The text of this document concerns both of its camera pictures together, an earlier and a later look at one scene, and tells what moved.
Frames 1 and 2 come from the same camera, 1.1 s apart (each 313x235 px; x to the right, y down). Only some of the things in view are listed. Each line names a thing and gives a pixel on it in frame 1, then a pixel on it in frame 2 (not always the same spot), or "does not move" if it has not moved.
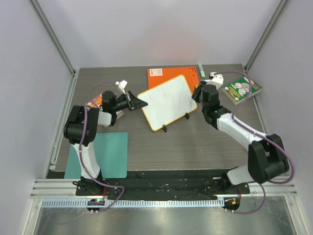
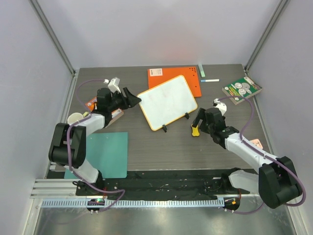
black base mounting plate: (159, 183) does not move
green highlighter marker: (202, 72) does not move
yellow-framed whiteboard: (167, 102) does not move
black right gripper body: (197, 92) → (203, 121)
